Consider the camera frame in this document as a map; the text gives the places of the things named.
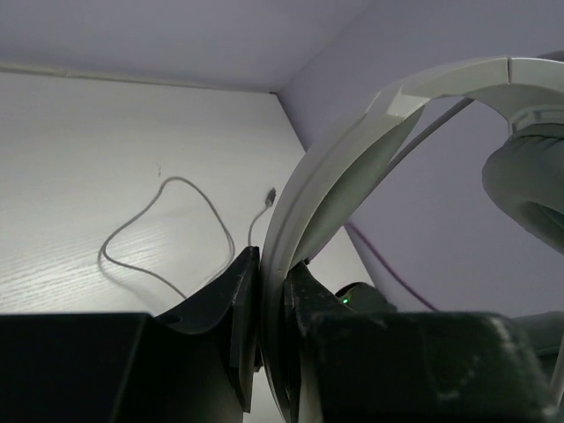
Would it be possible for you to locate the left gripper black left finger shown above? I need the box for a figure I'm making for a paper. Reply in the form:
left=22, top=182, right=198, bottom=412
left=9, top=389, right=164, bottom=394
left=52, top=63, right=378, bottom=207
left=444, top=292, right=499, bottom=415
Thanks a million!
left=1, top=247, right=260, bottom=422

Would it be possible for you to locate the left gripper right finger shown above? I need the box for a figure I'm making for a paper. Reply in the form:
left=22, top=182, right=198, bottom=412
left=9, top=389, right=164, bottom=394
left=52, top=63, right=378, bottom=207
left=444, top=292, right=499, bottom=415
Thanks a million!
left=284, top=264, right=558, bottom=422

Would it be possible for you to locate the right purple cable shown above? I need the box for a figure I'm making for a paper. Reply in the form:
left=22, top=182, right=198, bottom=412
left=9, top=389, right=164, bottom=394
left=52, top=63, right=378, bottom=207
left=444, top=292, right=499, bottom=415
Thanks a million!
left=344, top=220, right=437, bottom=312

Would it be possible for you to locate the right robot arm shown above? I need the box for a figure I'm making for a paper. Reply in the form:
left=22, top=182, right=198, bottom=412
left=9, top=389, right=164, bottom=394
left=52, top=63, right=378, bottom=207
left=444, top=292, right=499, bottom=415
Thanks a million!
left=336, top=282, right=563, bottom=357

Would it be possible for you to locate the white over-ear headphones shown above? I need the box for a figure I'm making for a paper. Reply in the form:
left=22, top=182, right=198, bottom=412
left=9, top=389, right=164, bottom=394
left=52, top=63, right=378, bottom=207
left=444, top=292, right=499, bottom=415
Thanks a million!
left=260, top=52, right=563, bottom=422

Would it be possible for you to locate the grey headphone cable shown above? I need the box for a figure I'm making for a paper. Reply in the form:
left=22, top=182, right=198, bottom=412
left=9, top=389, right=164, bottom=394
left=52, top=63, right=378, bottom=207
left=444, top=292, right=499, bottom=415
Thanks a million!
left=98, top=175, right=278, bottom=301

